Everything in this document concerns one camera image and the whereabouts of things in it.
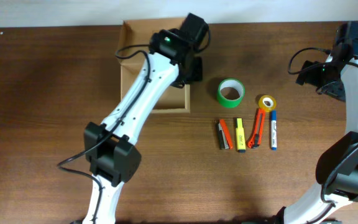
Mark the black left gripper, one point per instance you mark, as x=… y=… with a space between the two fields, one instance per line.
x=197 y=71

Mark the yellow highlighter pen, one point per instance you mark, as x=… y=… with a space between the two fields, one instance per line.
x=240 y=137

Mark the green tape roll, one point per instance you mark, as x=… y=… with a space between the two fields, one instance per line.
x=230 y=93

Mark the blue white marker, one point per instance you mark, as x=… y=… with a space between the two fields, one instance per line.
x=273 y=127

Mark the orange utility knife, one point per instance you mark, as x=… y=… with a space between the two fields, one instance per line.
x=256 y=137

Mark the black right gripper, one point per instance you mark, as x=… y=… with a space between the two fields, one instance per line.
x=311 y=78

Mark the yellow clear tape roll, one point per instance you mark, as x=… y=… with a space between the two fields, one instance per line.
x=267 y=103

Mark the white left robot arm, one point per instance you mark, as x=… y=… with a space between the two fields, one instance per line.
x=172 y=60

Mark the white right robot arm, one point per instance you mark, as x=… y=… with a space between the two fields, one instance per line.
x=336 y=173

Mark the brown cardboard box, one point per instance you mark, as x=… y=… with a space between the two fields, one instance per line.
x=133 y=32

